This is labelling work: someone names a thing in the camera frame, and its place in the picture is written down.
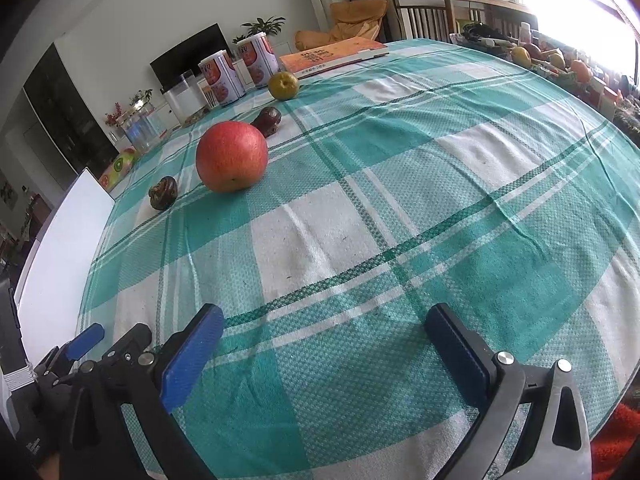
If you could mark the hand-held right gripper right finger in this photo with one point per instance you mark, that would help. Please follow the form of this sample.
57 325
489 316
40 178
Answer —
460 360

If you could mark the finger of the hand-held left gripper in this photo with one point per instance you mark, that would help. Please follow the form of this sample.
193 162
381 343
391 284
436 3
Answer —
85 338
131 340

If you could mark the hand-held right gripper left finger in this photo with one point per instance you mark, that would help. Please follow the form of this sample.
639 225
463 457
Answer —
192 355

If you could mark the white cardboard box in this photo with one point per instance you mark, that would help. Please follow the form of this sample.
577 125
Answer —
60 260

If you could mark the red apple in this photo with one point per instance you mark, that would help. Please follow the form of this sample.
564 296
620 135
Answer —
231 157

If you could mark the dark wooden furniture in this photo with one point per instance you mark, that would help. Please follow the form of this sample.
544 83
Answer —
25 230

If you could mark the teal checked tablecloth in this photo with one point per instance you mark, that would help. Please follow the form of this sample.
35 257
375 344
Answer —
450 210

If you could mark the dark mangosteen far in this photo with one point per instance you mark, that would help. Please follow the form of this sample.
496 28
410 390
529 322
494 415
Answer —
163 192

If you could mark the red cloth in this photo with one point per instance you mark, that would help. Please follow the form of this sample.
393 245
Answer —
617 445

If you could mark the glass jar with wooden lid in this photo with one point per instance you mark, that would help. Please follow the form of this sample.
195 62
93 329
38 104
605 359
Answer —
142 130

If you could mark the black glass cabinet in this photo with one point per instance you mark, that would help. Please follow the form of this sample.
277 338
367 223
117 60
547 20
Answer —
65 115

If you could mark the red flower bunch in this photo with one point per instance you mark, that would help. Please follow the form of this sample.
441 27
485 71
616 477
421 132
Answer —
113 115

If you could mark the green plant in white vase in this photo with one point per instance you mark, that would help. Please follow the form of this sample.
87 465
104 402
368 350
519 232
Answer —
141 97

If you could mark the dark fruit behind tomato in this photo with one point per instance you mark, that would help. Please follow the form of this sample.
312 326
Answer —
267 121

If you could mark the clear jar with black lid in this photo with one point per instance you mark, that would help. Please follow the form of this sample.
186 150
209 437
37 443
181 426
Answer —
184 97

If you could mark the red label tin can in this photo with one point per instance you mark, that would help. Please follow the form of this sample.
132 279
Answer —
257 60
222 80

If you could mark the green apple far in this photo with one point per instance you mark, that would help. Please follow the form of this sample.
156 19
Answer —
283 86

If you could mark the black flat television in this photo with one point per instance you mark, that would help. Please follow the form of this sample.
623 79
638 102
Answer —
187 52

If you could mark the row of assorted small goods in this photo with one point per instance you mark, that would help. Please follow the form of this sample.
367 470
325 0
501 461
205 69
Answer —
565 67

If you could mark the small potted plant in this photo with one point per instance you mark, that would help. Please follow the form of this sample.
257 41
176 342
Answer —
237 40

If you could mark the orange book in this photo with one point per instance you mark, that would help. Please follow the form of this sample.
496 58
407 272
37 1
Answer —
330 56

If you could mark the large potted green plant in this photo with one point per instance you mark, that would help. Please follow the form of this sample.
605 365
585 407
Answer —
262 26

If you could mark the dark wooden chair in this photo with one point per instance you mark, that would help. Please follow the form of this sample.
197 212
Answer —
505 15
420 15

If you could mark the orange beanbag chair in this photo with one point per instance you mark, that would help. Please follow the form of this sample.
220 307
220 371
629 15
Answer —
357 17

